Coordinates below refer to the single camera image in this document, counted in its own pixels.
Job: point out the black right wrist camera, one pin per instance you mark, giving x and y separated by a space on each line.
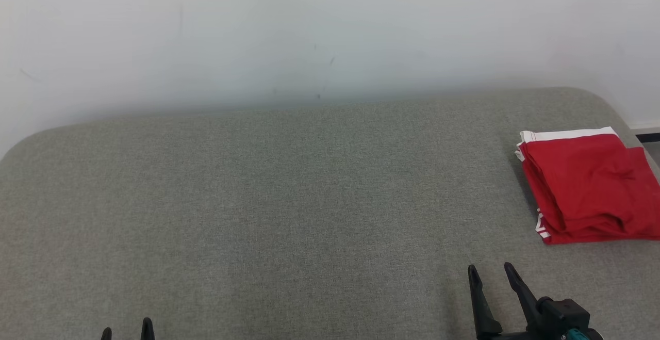
567 313

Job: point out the red shorts with white stripe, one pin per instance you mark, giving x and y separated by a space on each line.
577 175

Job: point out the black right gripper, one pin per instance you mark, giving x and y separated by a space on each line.
515 336

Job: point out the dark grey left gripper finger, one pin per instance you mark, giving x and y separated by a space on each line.
148 330
106 335

